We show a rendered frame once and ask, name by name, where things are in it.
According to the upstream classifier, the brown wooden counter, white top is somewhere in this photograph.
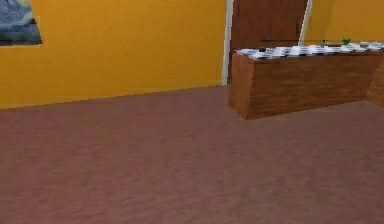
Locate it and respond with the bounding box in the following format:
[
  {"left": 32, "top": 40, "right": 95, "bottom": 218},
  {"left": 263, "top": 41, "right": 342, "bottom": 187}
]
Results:
[{"left": 228, "top": 41, "right": 384, "bottom": 121}]

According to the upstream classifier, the brown wooden room door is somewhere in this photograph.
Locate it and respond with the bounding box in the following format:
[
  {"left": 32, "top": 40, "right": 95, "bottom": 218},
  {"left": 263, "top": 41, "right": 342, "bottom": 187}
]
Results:
[{"left": 227, "top": 0, "right": 309, "bottom": 85}]

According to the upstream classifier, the blue framed wall painting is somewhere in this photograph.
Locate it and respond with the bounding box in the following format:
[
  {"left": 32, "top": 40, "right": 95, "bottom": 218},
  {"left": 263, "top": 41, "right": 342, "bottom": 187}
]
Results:
[{"left": 0, "top": 0, "right": 44, "bottom": 47}]

